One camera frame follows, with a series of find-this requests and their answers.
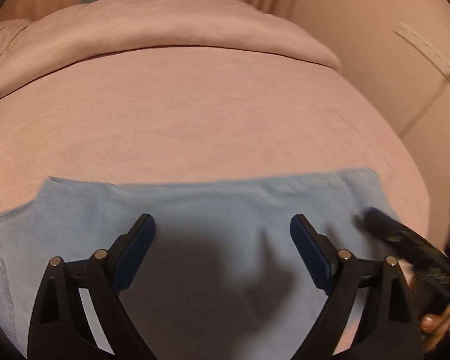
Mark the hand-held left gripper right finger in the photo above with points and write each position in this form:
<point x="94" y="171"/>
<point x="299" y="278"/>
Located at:
<point x="315" y="255"/>

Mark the light blue pants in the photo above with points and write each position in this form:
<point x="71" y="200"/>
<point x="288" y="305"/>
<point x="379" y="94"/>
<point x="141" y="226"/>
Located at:
<point x="210" y="210"/>

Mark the person's right hand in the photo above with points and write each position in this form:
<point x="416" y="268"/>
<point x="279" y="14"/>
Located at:
<point x="433" y="324"/>

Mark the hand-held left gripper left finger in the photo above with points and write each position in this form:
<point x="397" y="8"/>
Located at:
<point x="135" y="255"/>

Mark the white wall socket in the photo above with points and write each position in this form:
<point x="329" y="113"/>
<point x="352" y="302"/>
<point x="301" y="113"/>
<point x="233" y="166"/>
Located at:
<point x="423" y="50"/>

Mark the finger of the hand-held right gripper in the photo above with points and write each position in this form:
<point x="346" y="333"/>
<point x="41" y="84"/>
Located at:
<point x="393" y="234"/>

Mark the pink duvet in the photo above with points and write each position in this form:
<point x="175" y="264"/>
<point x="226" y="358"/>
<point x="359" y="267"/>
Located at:
<point x="153" y="26"/>

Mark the pink bed sheet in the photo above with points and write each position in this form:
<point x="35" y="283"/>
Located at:
<point x="210" y="120"/>

